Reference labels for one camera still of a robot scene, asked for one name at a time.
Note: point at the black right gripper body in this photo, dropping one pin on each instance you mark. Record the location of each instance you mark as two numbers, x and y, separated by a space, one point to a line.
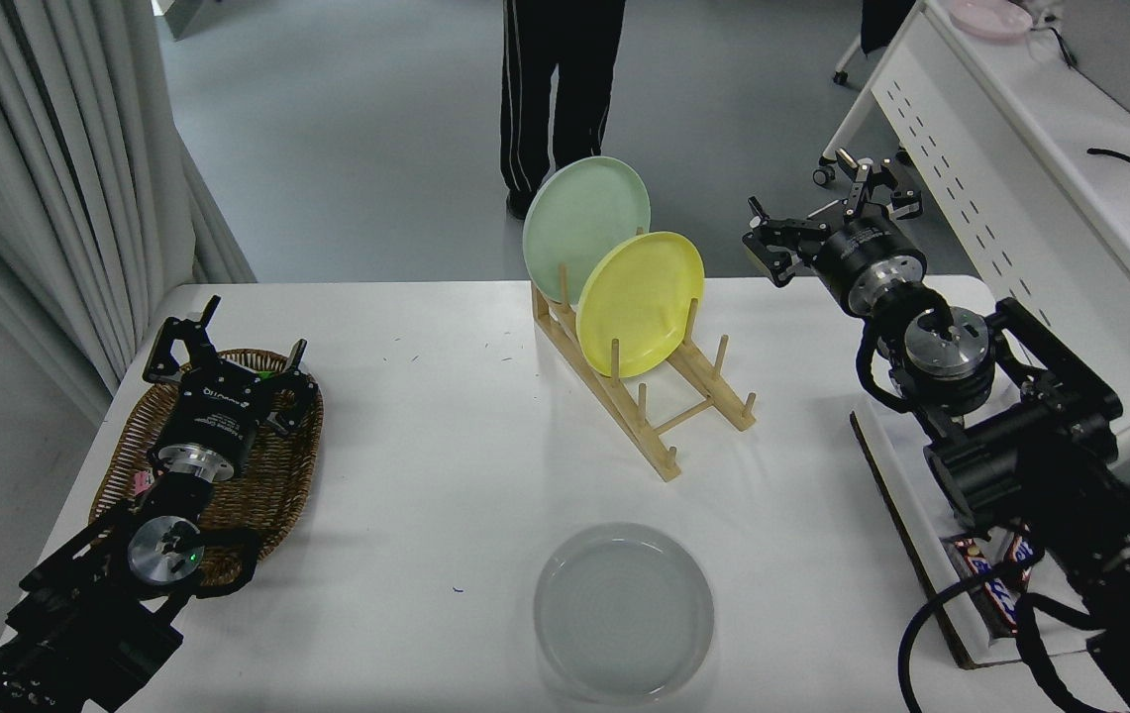
862 253

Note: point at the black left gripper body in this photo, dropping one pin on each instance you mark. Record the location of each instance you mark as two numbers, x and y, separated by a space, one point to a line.
220 411

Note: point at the grey plate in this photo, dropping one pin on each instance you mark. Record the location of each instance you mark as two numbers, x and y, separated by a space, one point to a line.
624 614

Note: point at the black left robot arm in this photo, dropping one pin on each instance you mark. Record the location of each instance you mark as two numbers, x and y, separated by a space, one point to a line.
79 624

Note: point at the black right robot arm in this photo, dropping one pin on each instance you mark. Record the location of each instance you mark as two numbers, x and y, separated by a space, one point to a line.
1020 465

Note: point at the yellow plate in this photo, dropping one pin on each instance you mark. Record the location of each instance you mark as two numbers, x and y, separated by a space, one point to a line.
639 297

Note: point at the pale green plate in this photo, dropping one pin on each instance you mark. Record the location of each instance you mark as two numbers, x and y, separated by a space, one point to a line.
574 223

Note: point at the pink plate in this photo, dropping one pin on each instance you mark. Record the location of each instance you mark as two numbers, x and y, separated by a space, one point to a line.
990 18

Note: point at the wooden plate rack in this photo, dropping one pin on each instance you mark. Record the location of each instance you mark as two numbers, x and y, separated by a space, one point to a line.
664 460

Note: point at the brown wicker basket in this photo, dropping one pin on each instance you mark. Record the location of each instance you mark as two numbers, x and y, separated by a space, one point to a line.
277 475

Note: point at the small pink item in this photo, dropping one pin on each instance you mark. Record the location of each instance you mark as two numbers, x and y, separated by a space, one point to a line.
142 481

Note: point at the white perforated desk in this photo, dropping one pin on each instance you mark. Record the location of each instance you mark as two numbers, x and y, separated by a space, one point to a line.
1020 149

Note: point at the grey curtain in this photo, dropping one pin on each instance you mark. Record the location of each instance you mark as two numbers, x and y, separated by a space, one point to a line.
30 149

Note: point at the white tray with dark edge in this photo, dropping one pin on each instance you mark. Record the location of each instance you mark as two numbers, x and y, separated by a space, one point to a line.
911 505

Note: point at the grey laptop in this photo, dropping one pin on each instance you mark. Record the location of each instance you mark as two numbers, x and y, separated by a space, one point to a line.
1119 50

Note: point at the brown snack bar, blue characters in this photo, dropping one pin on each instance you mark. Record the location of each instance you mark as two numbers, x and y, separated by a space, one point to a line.
971 557

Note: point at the brown Snickers bar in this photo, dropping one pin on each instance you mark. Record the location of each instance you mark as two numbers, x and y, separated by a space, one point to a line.
1023 547

